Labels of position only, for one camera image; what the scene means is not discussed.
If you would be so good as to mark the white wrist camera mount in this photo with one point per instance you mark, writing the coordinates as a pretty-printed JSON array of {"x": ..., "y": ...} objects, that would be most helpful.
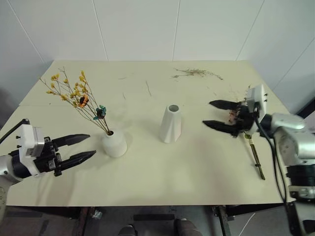
[
  {"x": 28, "y": 140},
  {"x": 258, "y": 98}
]

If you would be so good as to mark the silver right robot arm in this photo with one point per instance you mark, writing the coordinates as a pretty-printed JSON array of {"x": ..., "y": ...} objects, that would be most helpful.
[{"x": 291, "y": 137}]

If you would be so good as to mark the round short white vase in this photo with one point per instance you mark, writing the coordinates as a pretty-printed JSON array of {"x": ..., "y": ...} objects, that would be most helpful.
[{"x": 114, "y": 144}]

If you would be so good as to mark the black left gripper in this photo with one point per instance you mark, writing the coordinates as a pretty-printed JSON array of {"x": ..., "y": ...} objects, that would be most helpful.
[{"x": 46, "y": 159}]

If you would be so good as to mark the brown dried flower bouquet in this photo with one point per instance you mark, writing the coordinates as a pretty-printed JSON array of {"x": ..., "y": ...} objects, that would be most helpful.
[{"x": 255, "y": 155}]

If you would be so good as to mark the small dark rounded shape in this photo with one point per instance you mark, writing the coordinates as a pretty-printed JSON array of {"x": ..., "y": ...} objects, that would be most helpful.
[{"x": 126, "y": 231}]

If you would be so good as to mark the crumpled clear plastic scrap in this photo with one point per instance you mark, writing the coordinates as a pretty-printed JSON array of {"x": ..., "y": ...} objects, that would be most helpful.
[{"x": 97, "y": 214}]

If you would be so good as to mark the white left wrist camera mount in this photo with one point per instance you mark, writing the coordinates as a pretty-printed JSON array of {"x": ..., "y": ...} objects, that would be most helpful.
[{"x": 28, "y": 140}]

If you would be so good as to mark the yellow dried flower bouquet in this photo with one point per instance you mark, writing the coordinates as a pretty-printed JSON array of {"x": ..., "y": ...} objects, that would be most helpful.
[{"x": 81, "y": 99}]

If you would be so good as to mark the tall faceted white vase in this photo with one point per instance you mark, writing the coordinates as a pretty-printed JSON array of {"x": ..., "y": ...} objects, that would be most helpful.
[{"x": 171, "y": 125}]

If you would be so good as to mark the loose dried flower sprig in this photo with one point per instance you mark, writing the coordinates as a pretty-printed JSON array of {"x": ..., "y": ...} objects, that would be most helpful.
[{"x": 194, "y": 72}]

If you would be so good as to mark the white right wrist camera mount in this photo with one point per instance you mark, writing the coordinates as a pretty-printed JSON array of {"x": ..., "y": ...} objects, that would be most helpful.
[{"x": 258, "y": 98}]

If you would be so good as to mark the rusty metal table frame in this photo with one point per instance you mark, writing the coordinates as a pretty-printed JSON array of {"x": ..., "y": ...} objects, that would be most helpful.
[
  {"x": 225, "y": 218},
  {"x": 85, "y": 220}
]

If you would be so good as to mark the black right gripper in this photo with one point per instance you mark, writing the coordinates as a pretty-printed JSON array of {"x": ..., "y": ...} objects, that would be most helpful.
[{"x": 246, "y": 120}]

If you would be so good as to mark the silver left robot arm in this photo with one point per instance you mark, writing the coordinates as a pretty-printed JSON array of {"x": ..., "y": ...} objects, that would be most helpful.
[{"x": 11, "y": 167}]

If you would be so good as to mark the large dark rounded shape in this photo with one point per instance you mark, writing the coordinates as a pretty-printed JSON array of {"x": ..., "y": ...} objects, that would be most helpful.
[{"x": 188, "y": 227}]

